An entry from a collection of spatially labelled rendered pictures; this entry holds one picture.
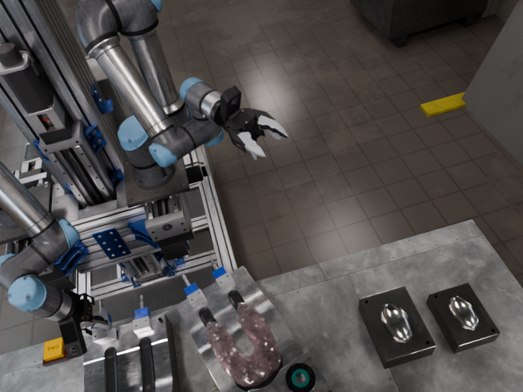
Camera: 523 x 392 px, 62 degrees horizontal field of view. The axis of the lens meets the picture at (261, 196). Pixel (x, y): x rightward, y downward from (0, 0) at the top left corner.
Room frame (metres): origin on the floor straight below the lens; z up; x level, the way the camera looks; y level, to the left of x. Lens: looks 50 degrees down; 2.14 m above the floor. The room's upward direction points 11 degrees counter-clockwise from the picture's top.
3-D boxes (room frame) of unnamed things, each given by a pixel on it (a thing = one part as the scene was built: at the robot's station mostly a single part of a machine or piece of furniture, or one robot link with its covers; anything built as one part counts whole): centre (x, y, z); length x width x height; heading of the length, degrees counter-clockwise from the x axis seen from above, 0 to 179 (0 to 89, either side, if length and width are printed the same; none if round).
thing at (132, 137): (1.14, 0.36, 1.20); 0.13 x 0.12 x 0.14; 123
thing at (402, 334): (0.50, -0.32, 0.84); 0.20 x 0.15 x 0.07; 6
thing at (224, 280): (0.79, 0.19, 0.86); 0.13 x 0.05 x 0.05; 23
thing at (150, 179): (1.14, 0.36, 1.09); 0.15 x 0.15 x 0.10
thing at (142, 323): (0.68, 0.44, 0.89); 0.13 x 0.05 x 0.05; 6
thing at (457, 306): (0.49, -0.52, 0.83); 0.17 x 0.13 x 0.06; 6
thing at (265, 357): (0.52, 0.14, 0.90); 0.26 x 0.18 x 0.08; 23
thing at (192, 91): (0.99, 0.11, 1.43); 0.11 x 0.08 x 0.09; 33
